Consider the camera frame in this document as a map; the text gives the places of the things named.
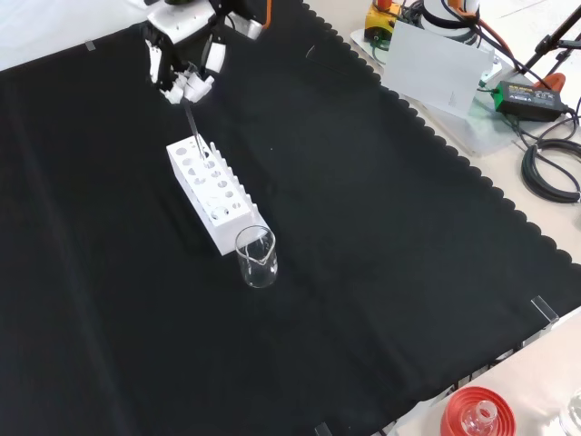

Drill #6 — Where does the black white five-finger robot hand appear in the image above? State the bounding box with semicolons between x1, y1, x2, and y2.
144;0;228;106

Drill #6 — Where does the white test tube rack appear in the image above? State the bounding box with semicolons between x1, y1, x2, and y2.
165;137;271;257

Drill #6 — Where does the yellow stop button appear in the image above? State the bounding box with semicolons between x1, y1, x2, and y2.
364;0;403;43

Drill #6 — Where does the white board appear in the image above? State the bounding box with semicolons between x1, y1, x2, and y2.
382;19;497;117

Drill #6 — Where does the small clear glass beaker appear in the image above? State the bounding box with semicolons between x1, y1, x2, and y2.
234;224;280;290

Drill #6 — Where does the black bench cloth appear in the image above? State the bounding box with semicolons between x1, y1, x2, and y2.
0;0;581;436

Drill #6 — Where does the black power adapter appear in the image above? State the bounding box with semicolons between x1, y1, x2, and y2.
493;79;571;124

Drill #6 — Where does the black tripod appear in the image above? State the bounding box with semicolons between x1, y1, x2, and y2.
520;5;581;90

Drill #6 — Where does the orange plastic clamp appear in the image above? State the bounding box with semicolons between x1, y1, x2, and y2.
534;71;567;93

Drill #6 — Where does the clear glass flask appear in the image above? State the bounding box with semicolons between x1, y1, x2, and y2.
459;400;499;436

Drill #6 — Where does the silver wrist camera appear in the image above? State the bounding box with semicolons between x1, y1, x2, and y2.
226;10;265;43

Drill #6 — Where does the pale base plate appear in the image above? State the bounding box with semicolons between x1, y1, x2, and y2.
348;25;519;158

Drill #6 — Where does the coiled black cable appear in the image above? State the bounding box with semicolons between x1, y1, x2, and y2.
510;106;581;204

